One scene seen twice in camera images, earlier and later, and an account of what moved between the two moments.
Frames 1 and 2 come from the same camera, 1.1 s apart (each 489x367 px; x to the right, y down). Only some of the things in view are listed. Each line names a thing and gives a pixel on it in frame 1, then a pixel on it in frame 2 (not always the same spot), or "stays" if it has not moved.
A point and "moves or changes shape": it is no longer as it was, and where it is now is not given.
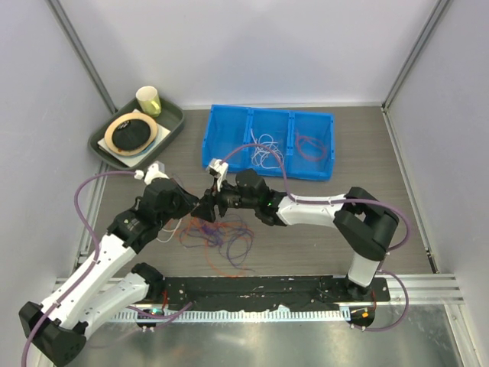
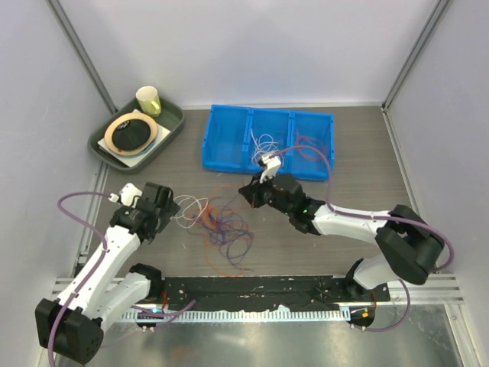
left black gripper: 188,202 → 167,214
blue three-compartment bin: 303,139 stays
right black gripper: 206,211 → 253,192
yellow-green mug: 149,100 stays
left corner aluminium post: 55,7 stays
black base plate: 296,293 stays
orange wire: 312,141 moves or changes shape
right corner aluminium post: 436,14 stays
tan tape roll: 146,118 stays
